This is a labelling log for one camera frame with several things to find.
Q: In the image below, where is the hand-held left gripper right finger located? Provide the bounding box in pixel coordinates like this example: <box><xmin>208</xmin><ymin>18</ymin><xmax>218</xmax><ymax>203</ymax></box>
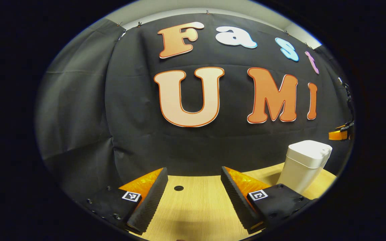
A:
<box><xmin>220</xmin><ymin>166</ymin><xmax>319</xmax><ymax>234</ymax></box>

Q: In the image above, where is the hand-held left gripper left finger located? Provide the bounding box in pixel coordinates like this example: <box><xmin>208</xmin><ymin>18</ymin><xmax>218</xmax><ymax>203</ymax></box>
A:
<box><xmin>78</xmin><ymin>167</ymin><xmax>169</xmax><ymax>235</ymax></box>

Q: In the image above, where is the white desktop garbage bin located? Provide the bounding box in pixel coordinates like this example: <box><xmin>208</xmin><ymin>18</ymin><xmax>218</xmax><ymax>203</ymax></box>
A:
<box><xmin>278</xmin><ymin>140</ymin><xmax>333</xmax><ymax>194</ymax></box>

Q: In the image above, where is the wooden desktop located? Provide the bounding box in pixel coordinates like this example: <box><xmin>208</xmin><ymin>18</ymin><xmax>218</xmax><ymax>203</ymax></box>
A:
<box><xmin>129</xmin><ymin>163</ymin><xmax>337</xmax><ymax>241</ymax></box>

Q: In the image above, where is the black backdrop cloth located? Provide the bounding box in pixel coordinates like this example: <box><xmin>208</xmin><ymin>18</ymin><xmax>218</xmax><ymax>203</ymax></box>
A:
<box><xmin>35</xmin><ymin>13</ymin><xmax>354</xmax><ymax>208</ymax></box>

